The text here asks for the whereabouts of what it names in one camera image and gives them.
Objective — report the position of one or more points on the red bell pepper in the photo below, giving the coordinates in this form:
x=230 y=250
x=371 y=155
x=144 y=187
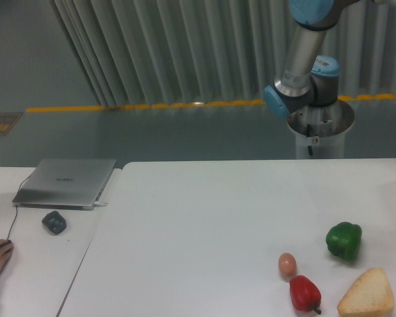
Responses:
x=304 y=294

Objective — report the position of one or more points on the brown egg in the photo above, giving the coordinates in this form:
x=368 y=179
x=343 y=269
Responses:
x=287 y=265

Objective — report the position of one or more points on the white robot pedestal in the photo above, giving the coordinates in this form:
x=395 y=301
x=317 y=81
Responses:
x=320 y=132

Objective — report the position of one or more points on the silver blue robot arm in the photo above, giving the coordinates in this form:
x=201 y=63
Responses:
x=294 y=87

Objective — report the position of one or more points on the silver closed laptop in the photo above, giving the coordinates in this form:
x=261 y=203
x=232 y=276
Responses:
x=64 y=183

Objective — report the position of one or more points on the bread slice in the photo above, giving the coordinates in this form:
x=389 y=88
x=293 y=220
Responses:
x=369 y=295

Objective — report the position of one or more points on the green bell pepper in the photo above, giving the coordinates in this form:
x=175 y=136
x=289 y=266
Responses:
x=344 y=240

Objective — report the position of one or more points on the white pleated curtain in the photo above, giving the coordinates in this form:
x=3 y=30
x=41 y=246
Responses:
x=146 y=53

